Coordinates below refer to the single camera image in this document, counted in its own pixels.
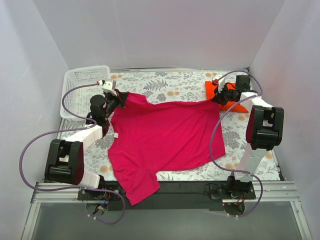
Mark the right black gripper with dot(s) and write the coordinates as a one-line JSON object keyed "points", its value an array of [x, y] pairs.
{"points": [[220, 95]]}

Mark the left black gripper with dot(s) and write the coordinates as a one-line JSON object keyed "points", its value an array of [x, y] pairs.
{"points": [[117, 99]]}

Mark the magenta t shirt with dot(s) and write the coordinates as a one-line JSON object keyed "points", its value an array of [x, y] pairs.
{"points": [[168, 136]]}

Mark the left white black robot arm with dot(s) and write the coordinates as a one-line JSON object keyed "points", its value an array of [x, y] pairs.
{"points": [[66, 157]]}

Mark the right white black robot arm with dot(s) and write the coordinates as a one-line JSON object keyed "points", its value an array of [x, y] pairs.
{"points": [[263, 132]]}

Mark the folded orange t shirt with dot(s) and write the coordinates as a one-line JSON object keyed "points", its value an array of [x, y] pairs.
{"points": [[210, 93]]}

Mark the floral table mat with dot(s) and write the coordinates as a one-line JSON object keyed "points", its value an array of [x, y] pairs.
{"points": [[166, 86]]}

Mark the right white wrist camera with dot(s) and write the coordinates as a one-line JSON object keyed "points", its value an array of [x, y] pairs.
{"points": [[219, 84]]}

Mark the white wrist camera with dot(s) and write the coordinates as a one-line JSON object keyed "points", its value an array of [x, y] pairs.
{"points": [[219, 84], [108, 86]]}

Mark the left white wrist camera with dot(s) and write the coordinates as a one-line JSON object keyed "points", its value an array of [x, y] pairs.
{"points": [[108, 86]]}

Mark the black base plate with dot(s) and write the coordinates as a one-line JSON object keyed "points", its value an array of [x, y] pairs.
{"points": [[175, 195]]}

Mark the aluminium frame rail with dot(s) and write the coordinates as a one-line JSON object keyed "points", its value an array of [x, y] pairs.
{"points": [[55, 193]]}

